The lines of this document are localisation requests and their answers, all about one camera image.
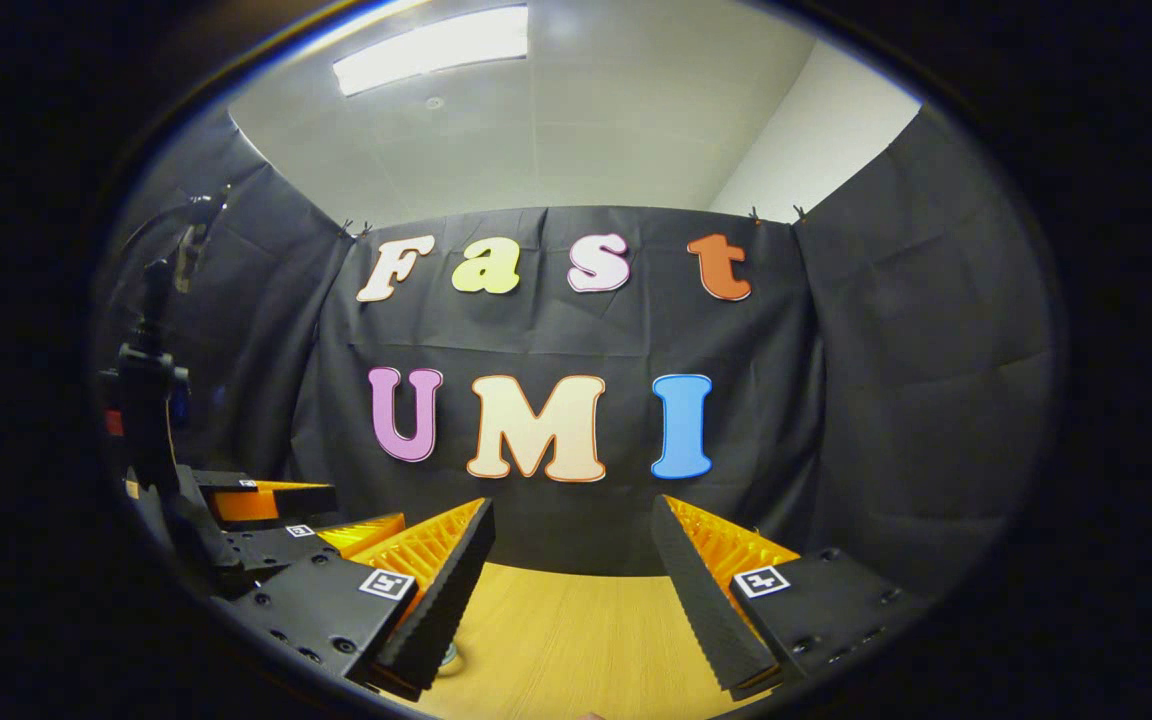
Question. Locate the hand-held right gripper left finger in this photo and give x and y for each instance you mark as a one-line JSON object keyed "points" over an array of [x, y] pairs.
{"points": [[446, 600]]}

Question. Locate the black backdrop cloth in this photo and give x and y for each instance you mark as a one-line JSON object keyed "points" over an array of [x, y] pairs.
{"points": [[886, 380]]}

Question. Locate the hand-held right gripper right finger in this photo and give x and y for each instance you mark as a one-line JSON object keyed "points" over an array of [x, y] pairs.
{"points": [[701, 610]]}

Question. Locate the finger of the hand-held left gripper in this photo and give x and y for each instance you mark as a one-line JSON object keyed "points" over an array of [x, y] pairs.
{"points": [[271, 548], [286, 498]]}

